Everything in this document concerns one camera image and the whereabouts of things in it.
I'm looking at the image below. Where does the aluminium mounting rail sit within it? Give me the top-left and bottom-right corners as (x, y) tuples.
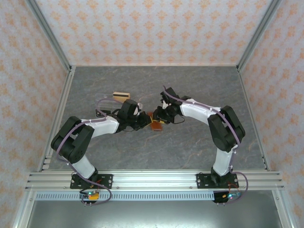
(25, 170), (285, 191)

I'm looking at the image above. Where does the aluminium frame post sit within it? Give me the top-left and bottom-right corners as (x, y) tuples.
(25, 0), (73, 72)
(13, 190), (36, 228)
(272, 190), (294, 228)
(237, 0), (283, 72)

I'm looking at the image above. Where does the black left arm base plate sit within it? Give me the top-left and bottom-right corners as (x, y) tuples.
(70, 174), (114, 190)

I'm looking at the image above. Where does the aluminium lower frame post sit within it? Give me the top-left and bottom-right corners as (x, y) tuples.
(272, 190), (294, 228)
(13, 190), (36, 228)

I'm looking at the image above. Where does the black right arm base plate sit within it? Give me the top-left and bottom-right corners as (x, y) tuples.
(196, 172), (238, 190)

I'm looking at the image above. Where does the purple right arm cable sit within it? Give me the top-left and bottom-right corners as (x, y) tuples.
(162, 85), (249, 205)

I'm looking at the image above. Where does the tan wooden block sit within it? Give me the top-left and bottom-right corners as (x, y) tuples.
(113, 92), (132, 101)

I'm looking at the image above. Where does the grey metal shelf panel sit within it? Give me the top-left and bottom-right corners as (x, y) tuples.
(26, 200), (281, 228)

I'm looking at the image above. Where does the grey slotted cable duct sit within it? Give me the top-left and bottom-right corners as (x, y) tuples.
(35, 191), (216, 201)

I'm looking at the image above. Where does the circuit board with yellow connector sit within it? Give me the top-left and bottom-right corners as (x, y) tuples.
(79, 190), (100, 201)

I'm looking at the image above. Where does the circuit board with blue light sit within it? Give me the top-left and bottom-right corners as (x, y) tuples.
(220, 191), (242, 200)

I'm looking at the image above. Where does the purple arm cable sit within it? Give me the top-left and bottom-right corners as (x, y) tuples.
(162, 85), (249, 205)
(56, 98), (124, 207)

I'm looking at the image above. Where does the aluminium table side rail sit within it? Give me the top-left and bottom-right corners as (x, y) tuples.
(237, 66), (272, 172)
(37, 66), (77, 172)

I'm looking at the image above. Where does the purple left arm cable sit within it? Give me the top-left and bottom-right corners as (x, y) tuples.
(56, 98), (124, 207)

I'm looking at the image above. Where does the clear acrylic tray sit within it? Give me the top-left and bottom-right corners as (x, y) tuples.
(94, 93), (125, 119)

